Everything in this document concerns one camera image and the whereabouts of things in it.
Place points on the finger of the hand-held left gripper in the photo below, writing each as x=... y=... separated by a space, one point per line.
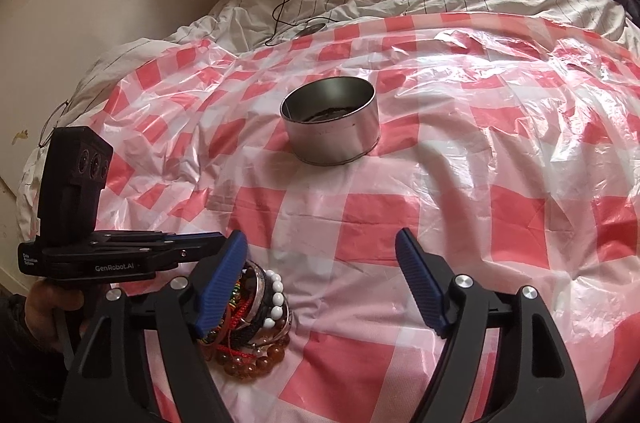
x=190 y=248

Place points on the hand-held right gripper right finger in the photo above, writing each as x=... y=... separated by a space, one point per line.
x=420 y=283

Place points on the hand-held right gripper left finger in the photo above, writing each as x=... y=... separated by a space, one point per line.
x=220 y=278

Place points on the round metal tin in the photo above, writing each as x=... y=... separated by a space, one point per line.
x=330 y=143

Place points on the person's left forearm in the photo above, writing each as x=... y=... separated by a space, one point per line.
x=25 y=378

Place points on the person's left hand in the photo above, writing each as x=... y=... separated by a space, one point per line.
x=42 y=308

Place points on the red checkered plastic sheet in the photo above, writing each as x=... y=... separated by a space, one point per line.
x=500 y=213

